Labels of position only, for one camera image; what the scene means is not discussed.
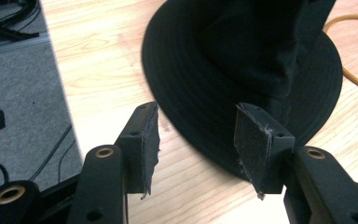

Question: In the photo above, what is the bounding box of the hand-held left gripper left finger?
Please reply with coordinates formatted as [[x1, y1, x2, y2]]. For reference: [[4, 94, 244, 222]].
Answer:
[[114, 101, 161, 201]]

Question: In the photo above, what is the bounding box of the thin black floor cable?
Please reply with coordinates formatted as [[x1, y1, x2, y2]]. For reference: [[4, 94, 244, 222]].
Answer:
[[28, 123, 74, 183], [57, 139, 77, 185]]

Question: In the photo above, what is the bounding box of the bundle of black cables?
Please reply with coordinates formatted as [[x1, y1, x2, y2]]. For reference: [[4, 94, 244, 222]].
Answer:
[[0, 0, 42, 43]]

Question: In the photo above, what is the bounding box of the black bucket hat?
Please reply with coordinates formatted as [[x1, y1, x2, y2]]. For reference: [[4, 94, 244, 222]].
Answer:
[[141, 0, 345, 183]]

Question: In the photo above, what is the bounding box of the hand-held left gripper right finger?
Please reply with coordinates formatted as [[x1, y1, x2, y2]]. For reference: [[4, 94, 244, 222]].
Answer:
[[233, 102, 296, 201]]

